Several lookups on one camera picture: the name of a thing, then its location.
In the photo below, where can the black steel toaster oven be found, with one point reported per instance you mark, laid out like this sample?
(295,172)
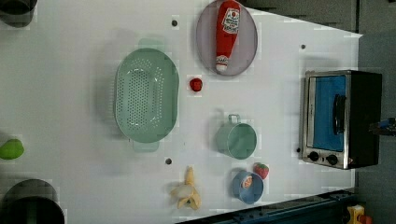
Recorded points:
(339,108)

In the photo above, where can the small red tomato toy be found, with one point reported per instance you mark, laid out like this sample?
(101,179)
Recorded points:
(196,84)

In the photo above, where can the green metal pot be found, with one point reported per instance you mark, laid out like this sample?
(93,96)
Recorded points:
(236,139)

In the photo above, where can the green plastic colander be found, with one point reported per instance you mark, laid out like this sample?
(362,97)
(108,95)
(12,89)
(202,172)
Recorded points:
(146,91)

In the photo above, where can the red strawberry toy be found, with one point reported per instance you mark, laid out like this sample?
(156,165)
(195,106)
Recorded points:
(261,170)

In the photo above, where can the orange slice toy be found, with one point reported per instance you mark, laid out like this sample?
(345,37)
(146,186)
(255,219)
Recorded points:
(247,182)

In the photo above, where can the grey round plate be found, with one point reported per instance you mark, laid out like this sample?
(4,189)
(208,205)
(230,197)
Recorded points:
(244,48)

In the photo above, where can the blue bowl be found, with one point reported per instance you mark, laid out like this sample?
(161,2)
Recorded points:
(253,193)

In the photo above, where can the red ketchup bottle toy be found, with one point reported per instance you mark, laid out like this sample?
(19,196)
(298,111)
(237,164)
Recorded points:
(227,29)

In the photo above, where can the green pear toy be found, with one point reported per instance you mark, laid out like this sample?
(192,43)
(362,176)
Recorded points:
(11,149)

